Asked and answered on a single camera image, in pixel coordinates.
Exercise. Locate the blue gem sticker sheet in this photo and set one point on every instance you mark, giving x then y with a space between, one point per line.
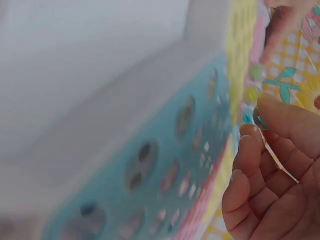
140 155

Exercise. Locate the person's left hand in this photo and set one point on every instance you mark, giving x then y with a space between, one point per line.
280 27

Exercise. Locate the yellow checked flower sticker sheet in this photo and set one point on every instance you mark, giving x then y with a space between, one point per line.
295 75

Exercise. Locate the person's left fingers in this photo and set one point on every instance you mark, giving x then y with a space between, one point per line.
275 35

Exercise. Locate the person's right hand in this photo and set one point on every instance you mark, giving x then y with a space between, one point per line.
287 175

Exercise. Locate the small round teal sticker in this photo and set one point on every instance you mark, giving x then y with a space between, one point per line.
257 119

